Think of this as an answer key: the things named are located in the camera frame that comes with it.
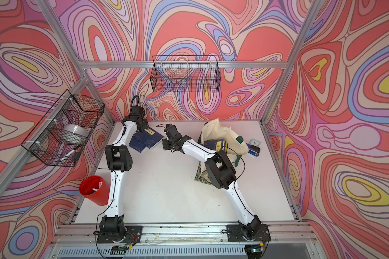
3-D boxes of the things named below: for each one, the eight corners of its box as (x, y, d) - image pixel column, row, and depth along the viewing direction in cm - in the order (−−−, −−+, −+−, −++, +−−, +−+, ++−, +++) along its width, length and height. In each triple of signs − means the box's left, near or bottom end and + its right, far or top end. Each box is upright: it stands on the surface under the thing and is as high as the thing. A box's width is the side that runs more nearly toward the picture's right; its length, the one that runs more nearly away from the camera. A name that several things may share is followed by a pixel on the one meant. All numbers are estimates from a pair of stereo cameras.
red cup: (87, 205, 83) (72, 196, 72) (95, 186, 89) (83, 175, 79) (109, 205, 83) (97, 196, 73) (115, 186, 89) (105, 175, 79)
